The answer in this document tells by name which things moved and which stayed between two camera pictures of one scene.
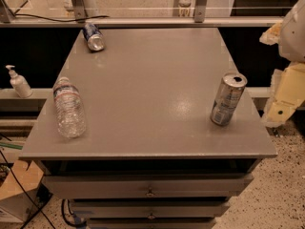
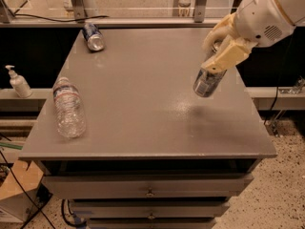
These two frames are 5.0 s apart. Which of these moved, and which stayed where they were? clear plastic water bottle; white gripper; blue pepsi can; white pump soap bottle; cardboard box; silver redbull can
Moved: white gripper; silver redbull can
Stayed: white pump soap bottle; cardboard box; clear plastic water bottle; blue pepsi can
